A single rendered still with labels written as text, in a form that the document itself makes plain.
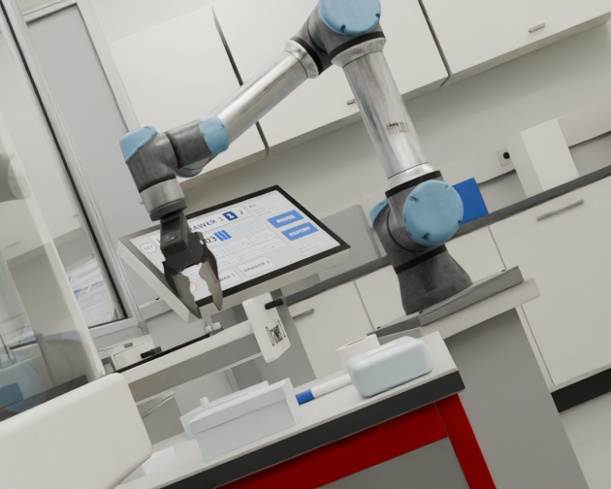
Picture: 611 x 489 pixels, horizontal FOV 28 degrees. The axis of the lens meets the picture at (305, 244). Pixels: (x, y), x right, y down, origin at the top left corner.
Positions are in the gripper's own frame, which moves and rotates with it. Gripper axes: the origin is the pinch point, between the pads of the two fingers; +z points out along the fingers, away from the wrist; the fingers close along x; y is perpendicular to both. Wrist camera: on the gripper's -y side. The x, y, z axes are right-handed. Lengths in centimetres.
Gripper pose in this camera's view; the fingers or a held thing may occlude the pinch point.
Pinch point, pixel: (207, 308)
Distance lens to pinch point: 223.8
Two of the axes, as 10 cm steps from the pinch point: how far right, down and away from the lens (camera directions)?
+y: 0.7, 0.0, 10.0
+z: 3.9, 9.2, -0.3
